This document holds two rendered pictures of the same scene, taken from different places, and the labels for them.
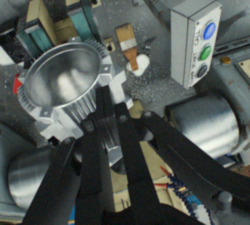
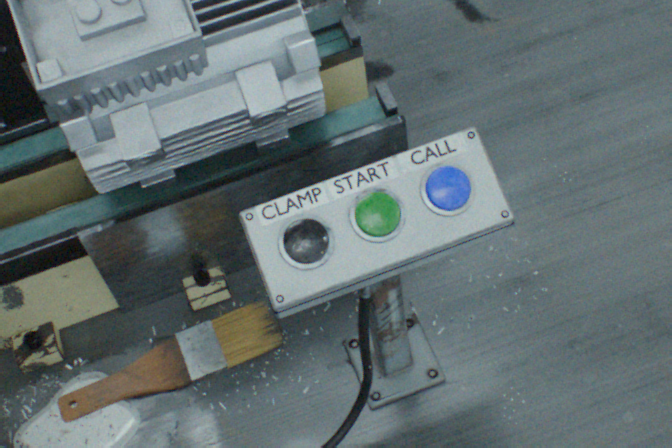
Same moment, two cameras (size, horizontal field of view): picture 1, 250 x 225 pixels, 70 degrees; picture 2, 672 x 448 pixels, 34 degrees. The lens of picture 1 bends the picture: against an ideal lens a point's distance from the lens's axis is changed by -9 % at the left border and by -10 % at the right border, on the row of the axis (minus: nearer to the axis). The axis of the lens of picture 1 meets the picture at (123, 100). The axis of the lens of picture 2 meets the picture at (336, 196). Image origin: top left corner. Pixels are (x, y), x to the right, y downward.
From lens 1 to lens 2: 75 cm
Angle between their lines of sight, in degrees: 68
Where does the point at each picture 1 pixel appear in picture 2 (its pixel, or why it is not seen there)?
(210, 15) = (487, 176)
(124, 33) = (245, 329)
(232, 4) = not seen: outside the picture
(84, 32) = (324, 126)
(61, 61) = not seen: hidden behind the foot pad
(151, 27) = (264, 420)
